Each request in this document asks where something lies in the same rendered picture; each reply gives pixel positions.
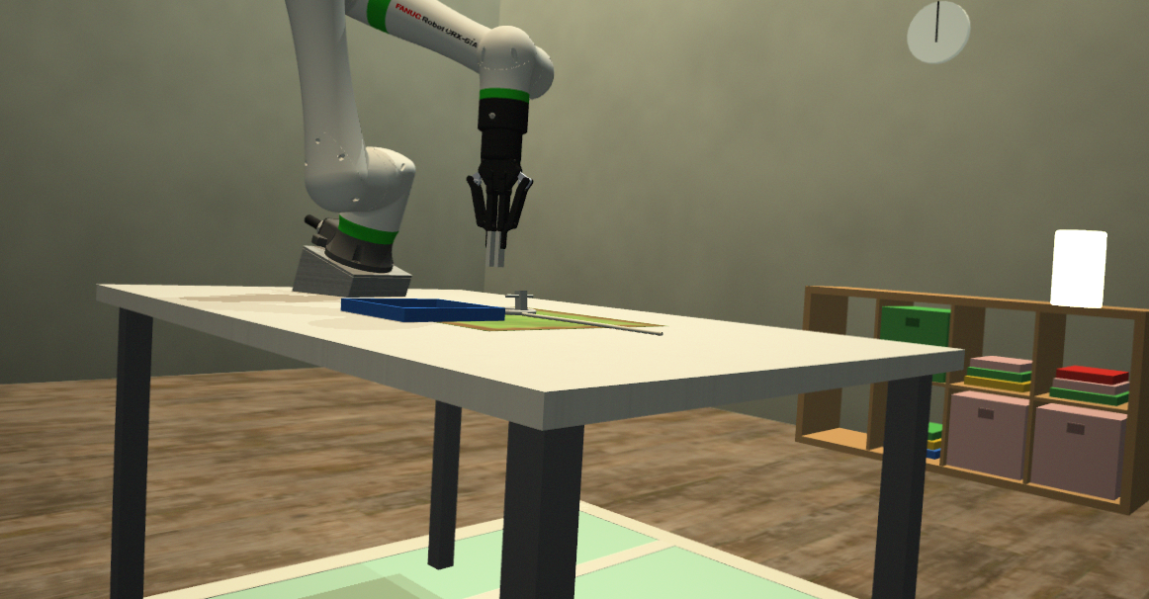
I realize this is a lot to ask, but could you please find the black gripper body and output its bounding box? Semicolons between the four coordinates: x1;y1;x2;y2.
478;130;522;191

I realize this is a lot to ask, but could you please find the blue square tray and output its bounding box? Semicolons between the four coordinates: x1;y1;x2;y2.
340;299;506;322

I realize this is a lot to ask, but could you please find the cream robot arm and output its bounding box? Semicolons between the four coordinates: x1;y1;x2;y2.
285;0;554;272

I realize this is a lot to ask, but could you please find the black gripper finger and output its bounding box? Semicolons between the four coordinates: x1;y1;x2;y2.
494;170;534;267
466;170;499;267

